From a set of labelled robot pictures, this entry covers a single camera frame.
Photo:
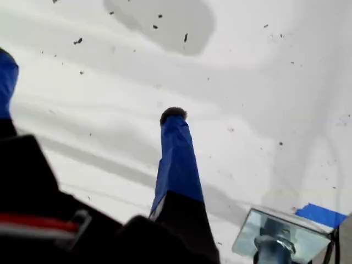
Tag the metal angle bracket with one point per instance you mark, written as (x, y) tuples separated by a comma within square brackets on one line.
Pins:
[(253, 228)]

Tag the blue tape strip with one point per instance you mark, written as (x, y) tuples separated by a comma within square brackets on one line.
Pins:
[(321, 214)]

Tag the steel post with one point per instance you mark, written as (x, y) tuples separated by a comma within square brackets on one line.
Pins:
[(346, 242)]

